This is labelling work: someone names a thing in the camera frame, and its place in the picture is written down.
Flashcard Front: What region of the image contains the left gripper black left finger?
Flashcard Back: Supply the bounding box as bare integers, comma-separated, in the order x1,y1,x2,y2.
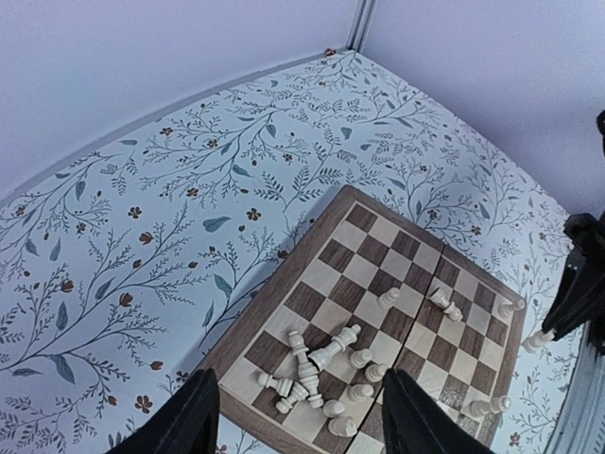
110,369,220,454

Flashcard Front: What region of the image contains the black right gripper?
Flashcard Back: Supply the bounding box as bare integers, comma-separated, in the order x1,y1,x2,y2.
541,109,605,356

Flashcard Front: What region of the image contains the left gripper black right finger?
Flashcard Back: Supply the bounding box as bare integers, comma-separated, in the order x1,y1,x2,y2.
382,369,487,454

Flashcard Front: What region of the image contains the pile of light chess pieces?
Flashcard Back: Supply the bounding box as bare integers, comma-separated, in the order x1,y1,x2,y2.
251,324,402,445

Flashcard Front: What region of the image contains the wooden chess board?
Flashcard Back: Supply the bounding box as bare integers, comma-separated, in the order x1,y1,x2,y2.
203,186,526,453

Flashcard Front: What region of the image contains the light chess piece group right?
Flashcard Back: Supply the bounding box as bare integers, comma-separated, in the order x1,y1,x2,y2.
377,287,463,323

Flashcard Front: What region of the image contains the floral patterned table mat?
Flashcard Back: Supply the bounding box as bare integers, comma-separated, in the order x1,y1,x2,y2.
1,51,571,453

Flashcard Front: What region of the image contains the right aluminium frame post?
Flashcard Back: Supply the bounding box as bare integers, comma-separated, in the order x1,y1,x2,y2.
345,0,376,52

